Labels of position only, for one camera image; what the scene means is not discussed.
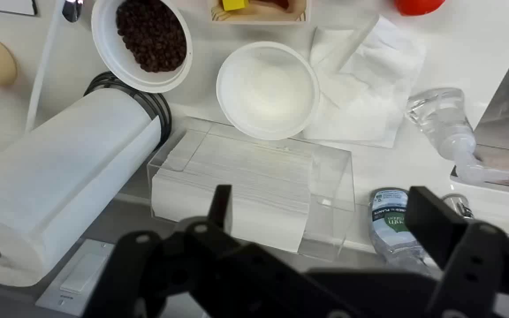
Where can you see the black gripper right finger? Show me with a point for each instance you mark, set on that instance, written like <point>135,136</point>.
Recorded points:
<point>478,265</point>

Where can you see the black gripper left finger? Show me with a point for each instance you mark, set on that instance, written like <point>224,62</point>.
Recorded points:
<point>167,275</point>

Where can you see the dark brown coffee beans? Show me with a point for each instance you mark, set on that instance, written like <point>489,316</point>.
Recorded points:
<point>151,35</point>

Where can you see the white plastic bowl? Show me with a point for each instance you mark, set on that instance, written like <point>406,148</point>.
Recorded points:
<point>266,90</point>
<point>105,40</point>

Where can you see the green-capped dish soap bottle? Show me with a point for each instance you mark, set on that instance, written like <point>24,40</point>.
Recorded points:
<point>390,229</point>

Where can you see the white paper towel roll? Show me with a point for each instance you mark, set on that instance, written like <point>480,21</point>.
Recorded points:
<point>54,176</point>

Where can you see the clear acrylic napkin holder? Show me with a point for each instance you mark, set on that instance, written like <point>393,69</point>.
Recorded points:
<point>331,182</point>

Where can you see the red toy tomato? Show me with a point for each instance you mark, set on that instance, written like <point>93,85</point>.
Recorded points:
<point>418,5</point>

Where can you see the light wooden box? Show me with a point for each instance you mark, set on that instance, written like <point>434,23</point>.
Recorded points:
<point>261,17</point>

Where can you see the yellow toy block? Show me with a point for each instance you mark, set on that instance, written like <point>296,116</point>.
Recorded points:
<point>234,3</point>

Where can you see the white paper sheet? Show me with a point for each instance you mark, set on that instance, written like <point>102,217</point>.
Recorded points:
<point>1,5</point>

